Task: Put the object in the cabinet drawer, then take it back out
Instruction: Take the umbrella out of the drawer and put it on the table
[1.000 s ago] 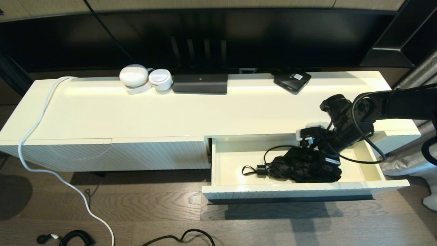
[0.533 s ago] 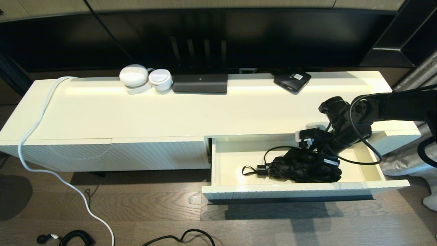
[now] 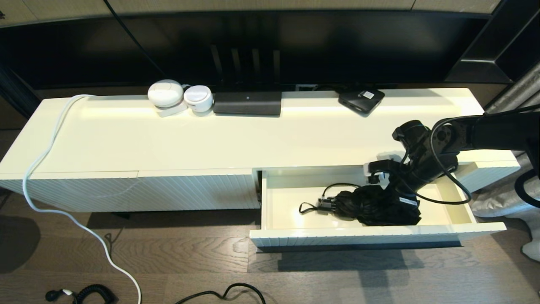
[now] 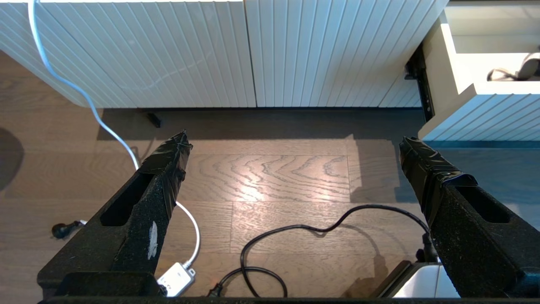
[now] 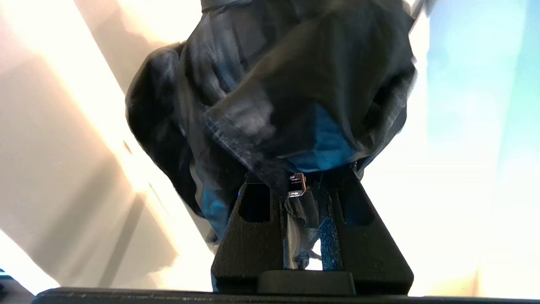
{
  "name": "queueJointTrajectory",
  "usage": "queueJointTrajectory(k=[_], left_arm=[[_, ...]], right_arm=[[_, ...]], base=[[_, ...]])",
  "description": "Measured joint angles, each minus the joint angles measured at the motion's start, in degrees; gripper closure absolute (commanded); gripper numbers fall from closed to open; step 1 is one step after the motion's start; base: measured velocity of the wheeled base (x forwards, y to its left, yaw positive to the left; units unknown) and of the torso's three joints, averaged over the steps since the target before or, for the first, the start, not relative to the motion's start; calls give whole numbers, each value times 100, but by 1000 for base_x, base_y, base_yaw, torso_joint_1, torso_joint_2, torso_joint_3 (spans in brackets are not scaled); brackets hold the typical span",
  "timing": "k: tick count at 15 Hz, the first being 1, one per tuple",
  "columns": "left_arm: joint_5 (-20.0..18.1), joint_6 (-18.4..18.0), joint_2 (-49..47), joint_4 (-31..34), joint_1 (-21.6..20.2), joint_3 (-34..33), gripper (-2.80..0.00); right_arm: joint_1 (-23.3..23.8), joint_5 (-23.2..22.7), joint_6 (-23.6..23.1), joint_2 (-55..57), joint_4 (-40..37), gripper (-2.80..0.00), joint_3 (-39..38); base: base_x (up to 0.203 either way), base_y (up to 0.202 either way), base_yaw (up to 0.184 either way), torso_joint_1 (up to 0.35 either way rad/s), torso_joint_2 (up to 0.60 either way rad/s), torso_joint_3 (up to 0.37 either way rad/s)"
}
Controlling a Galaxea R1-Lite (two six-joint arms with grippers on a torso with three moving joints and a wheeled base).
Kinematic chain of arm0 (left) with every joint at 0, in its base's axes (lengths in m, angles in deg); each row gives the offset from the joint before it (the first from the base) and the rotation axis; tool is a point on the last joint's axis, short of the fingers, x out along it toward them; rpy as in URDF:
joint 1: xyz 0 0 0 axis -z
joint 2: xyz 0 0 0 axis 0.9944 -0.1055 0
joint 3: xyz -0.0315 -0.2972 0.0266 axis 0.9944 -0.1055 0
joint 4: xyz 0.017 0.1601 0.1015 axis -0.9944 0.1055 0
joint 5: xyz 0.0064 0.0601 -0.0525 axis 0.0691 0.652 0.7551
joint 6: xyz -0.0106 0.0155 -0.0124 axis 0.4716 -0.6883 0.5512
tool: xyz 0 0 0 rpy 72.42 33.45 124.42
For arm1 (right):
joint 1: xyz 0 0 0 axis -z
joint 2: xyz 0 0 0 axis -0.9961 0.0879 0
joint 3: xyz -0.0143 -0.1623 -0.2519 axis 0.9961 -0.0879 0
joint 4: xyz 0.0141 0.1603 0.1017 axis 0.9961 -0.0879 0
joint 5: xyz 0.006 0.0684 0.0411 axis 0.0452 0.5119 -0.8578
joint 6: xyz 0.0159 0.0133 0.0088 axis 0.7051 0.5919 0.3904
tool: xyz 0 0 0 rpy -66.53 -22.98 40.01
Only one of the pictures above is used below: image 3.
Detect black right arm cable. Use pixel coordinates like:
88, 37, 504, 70
399, 105, 540, 208

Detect white fluted drawer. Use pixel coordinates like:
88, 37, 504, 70
249, 166, 507, 252

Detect thin black hanging cable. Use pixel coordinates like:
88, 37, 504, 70
103, 0, 167, 76

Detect black box with white label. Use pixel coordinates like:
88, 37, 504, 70
338, 87, 385, 117

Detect long black floor cable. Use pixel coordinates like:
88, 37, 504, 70
175, 283, 266, 304

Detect white flat device base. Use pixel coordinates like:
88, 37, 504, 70
155, 103, 188, 118

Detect black router with antennas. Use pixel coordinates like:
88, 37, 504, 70
210, 44, 282, 117

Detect black umbrella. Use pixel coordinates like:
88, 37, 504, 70
299, 185, 422, 226

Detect grey curtain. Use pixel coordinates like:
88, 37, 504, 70
469, 59, 540, 262

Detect black coiled cable with plug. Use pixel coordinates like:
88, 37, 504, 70
45, 285, 118, 304

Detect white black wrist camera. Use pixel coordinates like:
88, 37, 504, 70
364, 159, 401, 188

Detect large white dome device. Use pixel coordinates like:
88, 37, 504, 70
148, 79, 185, 109

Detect white power cable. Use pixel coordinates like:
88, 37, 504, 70
22, 95, 142, 304

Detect black shelf unit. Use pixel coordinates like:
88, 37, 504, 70
0, 65, 43, 121
443, 0, 540, 84

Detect small white round device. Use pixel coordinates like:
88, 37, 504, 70
184, 85, 214, 113

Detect black television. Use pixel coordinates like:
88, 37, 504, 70
0, 11, 495, 91

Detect white TV cabinet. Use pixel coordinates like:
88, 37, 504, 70
0, 87, 521, 213

